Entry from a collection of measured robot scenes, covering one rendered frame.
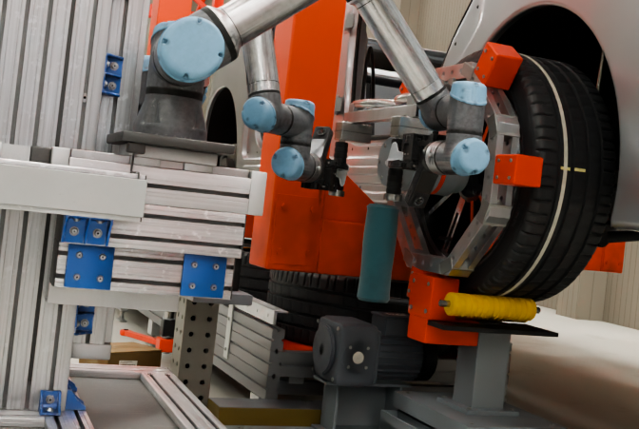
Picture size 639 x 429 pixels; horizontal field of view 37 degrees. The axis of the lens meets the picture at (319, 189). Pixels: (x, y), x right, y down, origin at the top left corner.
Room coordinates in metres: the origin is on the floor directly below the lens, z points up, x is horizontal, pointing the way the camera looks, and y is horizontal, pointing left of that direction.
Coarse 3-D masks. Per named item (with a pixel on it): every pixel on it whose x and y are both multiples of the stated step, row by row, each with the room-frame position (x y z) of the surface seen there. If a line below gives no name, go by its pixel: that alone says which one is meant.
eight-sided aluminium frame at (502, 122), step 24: (456, 72) 2.45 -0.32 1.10; (504, 96) 2.33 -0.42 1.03; (504, 120) 2.25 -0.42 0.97; (504, 144) 2.29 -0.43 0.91; (504, 192) 2.27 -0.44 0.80; (408, 216) 2.70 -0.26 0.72; (480, 216) 2.27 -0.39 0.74; (504, 216) 2.26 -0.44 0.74; (408, 240) 2.61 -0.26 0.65; (480, 240) 2.34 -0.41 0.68; (408, 264) 2.58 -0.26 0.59; (432, 264) 2.48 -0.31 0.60; (456, 264) 2.36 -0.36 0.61
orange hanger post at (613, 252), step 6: (606, 246) 5.56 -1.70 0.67; (612, 246) 5.58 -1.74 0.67; (618, 246) 5.59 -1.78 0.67; (624, 246) 5.61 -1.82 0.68; (606, 252) 5.56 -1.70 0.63; (612, 252) 5.58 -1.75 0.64; (618, 252) 5.60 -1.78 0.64; (606, 258) 5.56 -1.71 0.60; (612, 258) 5.58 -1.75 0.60; (618, 258) 5.60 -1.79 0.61; (606, 264) 5.57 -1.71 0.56; (612, 264) 5.58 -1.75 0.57; (618, 264) 5.59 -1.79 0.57; (600, 270) 5.56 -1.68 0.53; (606, 270) 5.57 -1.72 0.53; (612, 270) 5.59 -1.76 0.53; (618, 270) 5.61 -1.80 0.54
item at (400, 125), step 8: (392, 120) 2.27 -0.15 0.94; (400, 120) 2.23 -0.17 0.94; (408, 120) 2.24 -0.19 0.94; (416, 120) 2.25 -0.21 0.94; (392, 128) 2.26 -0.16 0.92; (400, 128) 2.23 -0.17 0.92; (408, 128) 2.24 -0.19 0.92; (416, 128) 2.25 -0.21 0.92; (424, 128) 2.25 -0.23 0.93; (392, 136) 2.26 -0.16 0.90; (400, 136) 2.23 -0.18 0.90
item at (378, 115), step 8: (352, 112) 2.57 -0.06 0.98; (360, 112) 2.51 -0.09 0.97; (368, 112) 2.47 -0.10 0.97; (376, 112) 2.43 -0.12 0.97; (384, 112) 2.38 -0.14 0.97; (392, 112) 2.34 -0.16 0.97; (400, 112) 2.30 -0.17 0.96; (408, 112) 2.26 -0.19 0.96; (416, 112) 2.23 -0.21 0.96; (344, 120) 2.61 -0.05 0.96; (352, 120) 2.56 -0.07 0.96; (360, 120) 2.51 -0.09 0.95; (368, 120) 2.47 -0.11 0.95; (376, 120) 2.43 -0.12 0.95; (384, 120) 2.40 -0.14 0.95
